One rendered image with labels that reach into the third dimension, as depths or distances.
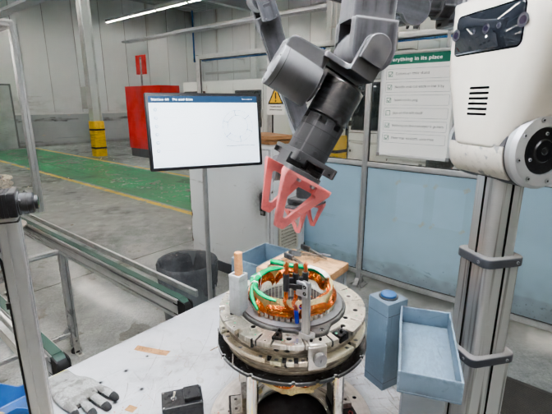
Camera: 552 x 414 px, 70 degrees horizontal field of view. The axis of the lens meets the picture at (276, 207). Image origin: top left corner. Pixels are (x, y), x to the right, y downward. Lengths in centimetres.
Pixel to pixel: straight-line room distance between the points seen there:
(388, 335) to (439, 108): 212
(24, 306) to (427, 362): 74
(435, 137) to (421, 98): 29
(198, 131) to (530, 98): 132
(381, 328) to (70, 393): 82
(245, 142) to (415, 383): 137
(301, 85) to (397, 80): 261
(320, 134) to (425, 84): 253
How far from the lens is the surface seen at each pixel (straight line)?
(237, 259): 82
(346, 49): 55
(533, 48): 91
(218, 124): 186
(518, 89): 92
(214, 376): 123
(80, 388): 125
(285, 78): 51
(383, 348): 113
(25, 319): 79
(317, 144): 52
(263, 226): 322
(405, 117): 307
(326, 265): 118
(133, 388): 124
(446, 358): 93
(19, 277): 75
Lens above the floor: 153
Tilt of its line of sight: 15 degrees down
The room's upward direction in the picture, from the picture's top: straight up
